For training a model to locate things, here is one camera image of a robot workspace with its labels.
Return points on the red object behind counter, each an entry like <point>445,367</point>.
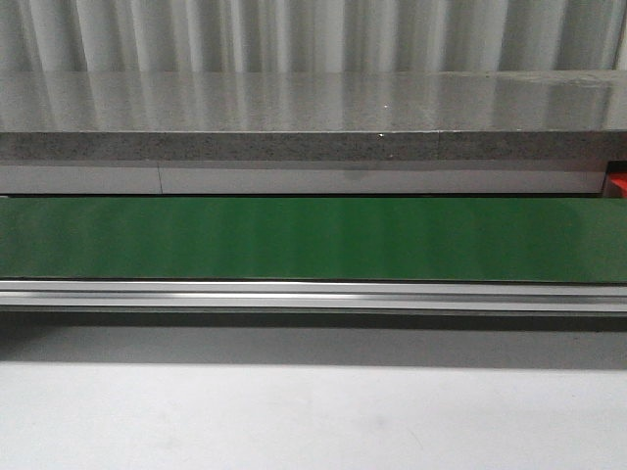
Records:
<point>616,185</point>

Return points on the green conveyor belt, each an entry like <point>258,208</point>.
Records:
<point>556,240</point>

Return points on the aluminium conveyor frame rail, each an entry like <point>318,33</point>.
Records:
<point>445,297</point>

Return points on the grey speckled stone counter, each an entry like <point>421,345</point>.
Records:
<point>214,133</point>

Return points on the white pleated curtain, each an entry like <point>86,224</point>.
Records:
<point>320,36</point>

